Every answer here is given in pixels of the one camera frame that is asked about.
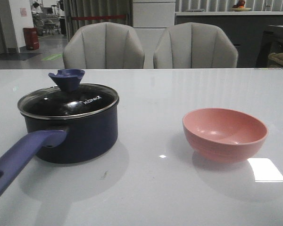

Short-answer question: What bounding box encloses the red barrier belt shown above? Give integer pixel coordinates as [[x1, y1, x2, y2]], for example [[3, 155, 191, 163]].
[[71, 14, 127, 21]]

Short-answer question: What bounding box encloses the pink bowl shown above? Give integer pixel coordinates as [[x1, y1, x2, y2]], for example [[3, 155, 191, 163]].
[[183, 108, 268, 163]]

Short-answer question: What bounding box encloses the grey counter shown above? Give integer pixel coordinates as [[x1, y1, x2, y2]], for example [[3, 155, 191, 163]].
[[175, 11, 283, 68]]

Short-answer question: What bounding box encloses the red trash bin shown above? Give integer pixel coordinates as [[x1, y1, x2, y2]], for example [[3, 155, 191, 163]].
[[23, 27, 39, 50]]

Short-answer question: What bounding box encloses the beige chair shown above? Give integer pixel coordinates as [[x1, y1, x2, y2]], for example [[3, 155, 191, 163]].
[[63, 22, 145, 69], [153, 22, 238, 69]]

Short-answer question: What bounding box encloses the fruit plate on counter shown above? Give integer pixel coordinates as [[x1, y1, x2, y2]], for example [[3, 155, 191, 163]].
[[231, 0, 251, 12]]

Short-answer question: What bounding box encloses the right beige chair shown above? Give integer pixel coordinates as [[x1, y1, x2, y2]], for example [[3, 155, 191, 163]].
[[153, 22, 238, 69]]

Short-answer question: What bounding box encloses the glass lid with blue knob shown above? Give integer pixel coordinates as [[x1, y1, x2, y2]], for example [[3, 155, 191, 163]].
[[17, 69, 119, 120]]

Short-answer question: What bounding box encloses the left beige chair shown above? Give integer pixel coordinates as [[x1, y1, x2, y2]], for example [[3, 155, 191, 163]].
[[63, 22, 145, 69]]

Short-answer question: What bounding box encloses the white cabinet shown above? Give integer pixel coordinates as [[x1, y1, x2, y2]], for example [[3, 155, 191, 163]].
[[132, 0, 176, 28]]

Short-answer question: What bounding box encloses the dark blue saucepan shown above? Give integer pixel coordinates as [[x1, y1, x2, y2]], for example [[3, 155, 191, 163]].
[[0, 86, 120, 204]]

